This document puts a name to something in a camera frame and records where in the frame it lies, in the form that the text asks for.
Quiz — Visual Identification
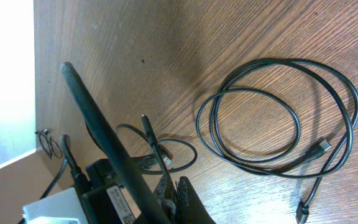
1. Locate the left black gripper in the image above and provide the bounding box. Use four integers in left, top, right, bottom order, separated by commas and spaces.
80, 154, 177, 223

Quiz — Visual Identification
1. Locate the black USB cable long tail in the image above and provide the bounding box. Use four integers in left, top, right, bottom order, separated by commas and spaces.
115, 114, 198, 175

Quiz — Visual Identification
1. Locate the thin black USB cable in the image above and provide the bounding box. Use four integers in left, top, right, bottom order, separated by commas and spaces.
35, 128, 64, 160

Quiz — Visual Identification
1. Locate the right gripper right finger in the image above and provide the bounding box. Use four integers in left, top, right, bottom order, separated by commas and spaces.
177, 176, 216, 224

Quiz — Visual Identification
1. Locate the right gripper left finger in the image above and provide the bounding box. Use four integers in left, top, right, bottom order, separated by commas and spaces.
60, 62, 170, 223

